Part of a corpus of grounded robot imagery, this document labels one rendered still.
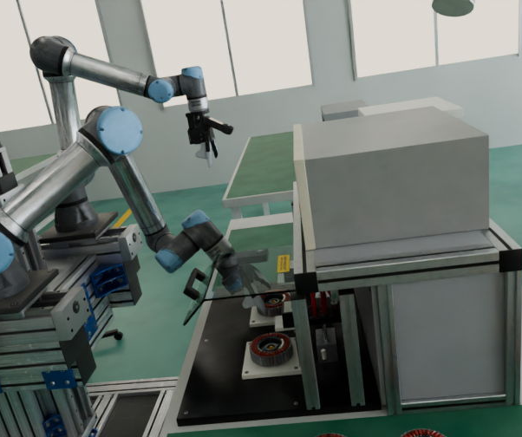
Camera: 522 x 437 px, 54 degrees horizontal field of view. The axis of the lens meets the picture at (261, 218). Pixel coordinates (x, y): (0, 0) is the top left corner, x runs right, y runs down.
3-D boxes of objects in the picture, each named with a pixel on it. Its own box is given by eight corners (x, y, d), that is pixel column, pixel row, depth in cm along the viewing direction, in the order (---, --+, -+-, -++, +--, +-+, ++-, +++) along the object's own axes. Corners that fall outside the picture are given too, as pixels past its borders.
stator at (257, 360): (247, 368, 130) (244, 356, 129) (255, 343, 140) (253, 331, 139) (290, 368, 128) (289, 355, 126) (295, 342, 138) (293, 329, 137)
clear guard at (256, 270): (183, 326, 111) (177, 302, 109) (201, 277, 133) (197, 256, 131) (333, 310, 107) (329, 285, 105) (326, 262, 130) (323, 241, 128)
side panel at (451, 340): (388, 416, 112) (376, 285, 101) (386, 407, 115) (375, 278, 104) (520, 405, 109) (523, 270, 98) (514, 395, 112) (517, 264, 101)
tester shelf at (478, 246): (296, 295, 103) (293, 274, 101) (295, 194, 167) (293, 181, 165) (523, 270, 98) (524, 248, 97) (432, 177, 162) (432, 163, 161)
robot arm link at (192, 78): (179, 68, 185) (202, 64, 185) (185, 99, 188) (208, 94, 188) (177, 69, 177) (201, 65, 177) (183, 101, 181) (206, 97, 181)
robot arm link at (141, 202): (68, 114, 142) (145, 257, 163) (77, 116, 133) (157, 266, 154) (106, 97, 146) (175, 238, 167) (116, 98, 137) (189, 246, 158)
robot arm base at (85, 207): (48, 234, 178) (40, 208, 175) (67, 219, 192) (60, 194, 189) (88, 230, 176) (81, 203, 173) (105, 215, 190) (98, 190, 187)
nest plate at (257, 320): (250, 327, 151) (249, 323, 150) (253, 302, 165) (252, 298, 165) (300, 322, 149) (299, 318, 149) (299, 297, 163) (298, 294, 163)
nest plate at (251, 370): (242, 379, 128) (241, 375, 128) (247, 345, 142) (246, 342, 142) (301, 374, 127) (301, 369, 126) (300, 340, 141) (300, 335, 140)
